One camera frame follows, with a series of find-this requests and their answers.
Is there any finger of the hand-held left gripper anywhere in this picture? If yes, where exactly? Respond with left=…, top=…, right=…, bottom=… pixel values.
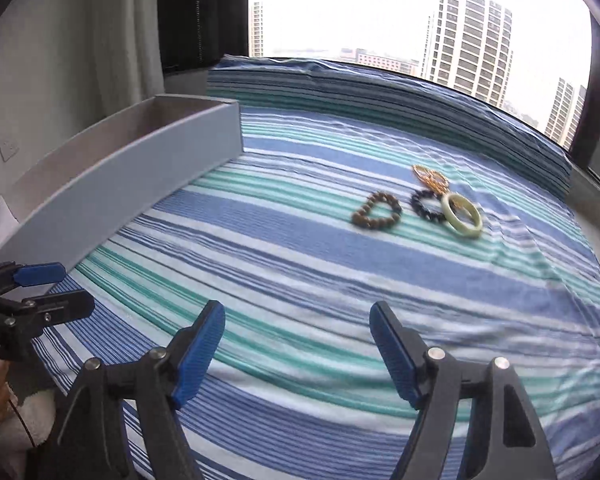
left=10, top=289, right=96, bottom=341
left=0, top=261, right=66, bottom=296

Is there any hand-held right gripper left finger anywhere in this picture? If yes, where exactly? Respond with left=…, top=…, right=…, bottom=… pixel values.
left=55, top=300, right=227, bottom=480

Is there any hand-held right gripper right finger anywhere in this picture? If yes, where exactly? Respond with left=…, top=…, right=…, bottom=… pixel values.
left=369, top=301, right=558, bottom=480

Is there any white cardboard box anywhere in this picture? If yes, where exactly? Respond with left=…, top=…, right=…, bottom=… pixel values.
left=0, top=92, right=243, bottom=273

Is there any brown wooden bead bracelet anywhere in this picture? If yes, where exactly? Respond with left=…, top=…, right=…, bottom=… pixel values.
left=351, top=190, right=403, bottom=231

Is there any dark bead bracelet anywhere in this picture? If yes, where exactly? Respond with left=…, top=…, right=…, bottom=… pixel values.
left=410, top=189, right=448, bottom=223

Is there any pale jade bangle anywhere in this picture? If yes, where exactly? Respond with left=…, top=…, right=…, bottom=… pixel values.
left=441, top=192, right=482, bottom=235

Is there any gold filigree bracelet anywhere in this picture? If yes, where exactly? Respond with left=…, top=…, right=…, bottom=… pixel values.
left=412, top=164, right=451, bottom=193

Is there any person's left forearm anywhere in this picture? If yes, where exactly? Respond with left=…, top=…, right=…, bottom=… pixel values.
left=0, top=389, right=58, bottom=480

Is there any blue green striped bed sheet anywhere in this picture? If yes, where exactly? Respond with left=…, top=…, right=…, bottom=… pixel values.
left=32, top=55, right=600, bottom=480

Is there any white curtain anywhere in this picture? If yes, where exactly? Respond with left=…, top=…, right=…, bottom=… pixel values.
left=87, top=0, right=163, bottom=106

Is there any low red building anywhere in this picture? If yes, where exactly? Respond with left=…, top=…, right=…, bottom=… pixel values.
left=355, top=49, right=421, bottom=76

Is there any slim tower building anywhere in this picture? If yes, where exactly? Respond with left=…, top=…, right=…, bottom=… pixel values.
left=545, top=77, right=588, bottom=146

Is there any tall tower building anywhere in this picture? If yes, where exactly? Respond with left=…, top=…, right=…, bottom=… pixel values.
left=420, top=0, right=515, bottom=108

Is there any distant pale building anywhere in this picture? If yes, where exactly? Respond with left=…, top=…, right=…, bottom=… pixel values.
left=250, top=1, right=265, bottom=58

